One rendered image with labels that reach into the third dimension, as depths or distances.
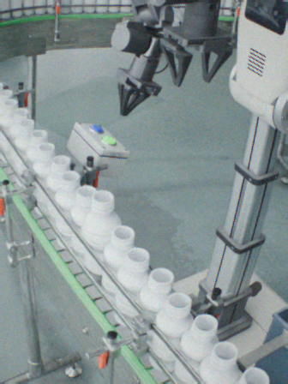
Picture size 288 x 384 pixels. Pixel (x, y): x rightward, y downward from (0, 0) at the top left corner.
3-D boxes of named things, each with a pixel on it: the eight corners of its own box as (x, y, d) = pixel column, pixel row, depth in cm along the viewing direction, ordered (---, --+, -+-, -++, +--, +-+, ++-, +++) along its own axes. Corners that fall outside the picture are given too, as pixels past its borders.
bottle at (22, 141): (43, 177, 132) (43, 118, 122) (34, 191, 127) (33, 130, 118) (21, 173, 133) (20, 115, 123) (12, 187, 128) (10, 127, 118)
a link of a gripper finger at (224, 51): (228, 88, 91) (236, 39, 86) (195, 93, 88) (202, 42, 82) (204, 73, 95) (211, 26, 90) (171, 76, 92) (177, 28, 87)
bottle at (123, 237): (137, 303, 102) (147, 241, 92) (108, 310, 100) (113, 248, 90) (124, 282, 106) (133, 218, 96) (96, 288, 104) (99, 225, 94)
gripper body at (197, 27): (233, 45, 86) (240, 4, 82) (183, 50, 81) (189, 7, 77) (209, 33, 91) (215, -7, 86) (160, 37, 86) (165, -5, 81)
